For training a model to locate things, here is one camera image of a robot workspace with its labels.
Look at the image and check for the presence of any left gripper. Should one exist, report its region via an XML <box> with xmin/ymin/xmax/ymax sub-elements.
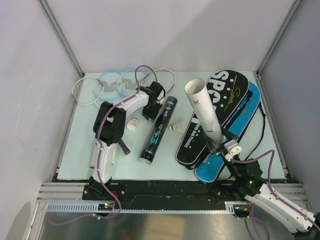
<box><xmin>141</xmin><ymin>100</ymin><xmax>162</xmax><ymax>122</ymax></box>

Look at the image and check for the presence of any white feather shuttlecock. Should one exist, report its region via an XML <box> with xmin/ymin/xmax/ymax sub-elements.
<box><xmin>126</xmin><ymin>116</ymin><xmax>139</xmax><ymax>132</ymax></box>

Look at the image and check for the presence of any black shuttlecock tube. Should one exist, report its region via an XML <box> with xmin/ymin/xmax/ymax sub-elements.
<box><xmin>139</xmin><ymin>96</ymin><xmax>178</xmax><ymax>165</ymax></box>

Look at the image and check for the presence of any white shuttlecock tube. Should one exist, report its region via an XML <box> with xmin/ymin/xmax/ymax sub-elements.
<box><xmin>184</xmin><ymin>78</ymin><xmax>223</xmax><ymax>147</ymax></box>

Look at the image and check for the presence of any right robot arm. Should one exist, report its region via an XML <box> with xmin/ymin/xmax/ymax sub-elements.
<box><xmin>209</xmin><ymin>139</ymin><xmax>320</xmax><ymax>240</ymax></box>

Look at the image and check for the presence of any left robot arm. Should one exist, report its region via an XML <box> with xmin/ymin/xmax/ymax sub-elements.
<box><xmin>89</xmin><ymin>81</ymin><xmax>166</xmax><ymax>200</ymax></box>

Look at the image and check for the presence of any blue racket right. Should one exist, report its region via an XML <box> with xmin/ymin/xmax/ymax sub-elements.
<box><xmin>115</xmin><ymin>68</ymin><xmax>137</xmax><ymax>98</ymax></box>

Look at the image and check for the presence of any blue racket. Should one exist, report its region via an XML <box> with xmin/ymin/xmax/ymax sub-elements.
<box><xmin>115</xmin><ymin>68</ymin><xmax>137</xmax><ymax>98</ymax></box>
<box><xmin>92</xmin><ymin>70</ymin><xmax>126</xmax><ymax>102</ymax></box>

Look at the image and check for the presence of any blue racket bag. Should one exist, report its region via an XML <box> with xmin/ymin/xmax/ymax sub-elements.
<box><xmin>195</xmin><ymin>82</ymin><xmax>261</xmax><ymax>184</ymax></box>

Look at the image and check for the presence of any blue racket left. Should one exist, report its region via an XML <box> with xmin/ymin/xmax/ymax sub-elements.
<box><xmin>92</xmin><ymin>70</ymin><xmax>126</xmax><ymax>102</ymax></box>

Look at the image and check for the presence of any black sport racket bag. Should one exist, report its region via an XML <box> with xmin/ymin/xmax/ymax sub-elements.
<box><xmin>175</xmin><ymin>69</ymin><xmax>250</xmax><ymax>168</ymax></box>

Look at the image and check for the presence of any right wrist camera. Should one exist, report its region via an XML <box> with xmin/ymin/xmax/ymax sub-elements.
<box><xmin>223</xmin><ymin>139</ymin><xmax>243</xmax><ymax>162</ymax></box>

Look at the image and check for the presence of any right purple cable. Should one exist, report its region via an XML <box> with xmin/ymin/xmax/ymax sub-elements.
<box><xmin>232</xmin><ymin>149</ymin><xmax>320</xmax><ymax>240</ymax></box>

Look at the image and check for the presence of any purple cable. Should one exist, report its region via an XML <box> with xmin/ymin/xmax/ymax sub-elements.
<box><xmin>46</xmin><ymin>65</ymin><xmax>157</xmax><ymax>226</ymax></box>
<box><xmin>232</xmin><ymin>149</ymin><xmax>320</xmax><ymax>240</ymax></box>

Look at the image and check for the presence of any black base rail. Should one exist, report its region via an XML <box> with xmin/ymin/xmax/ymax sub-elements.
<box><xmin>82</xmin><ymin>179</ymin><xmax>245</xmax><ymax>211</ymax></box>

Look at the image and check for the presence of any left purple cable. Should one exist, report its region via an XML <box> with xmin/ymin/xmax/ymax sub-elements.
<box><xmin>46</xmin><ymin>65</ymin><xmax>157</xmax><ymax>226</ymax></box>

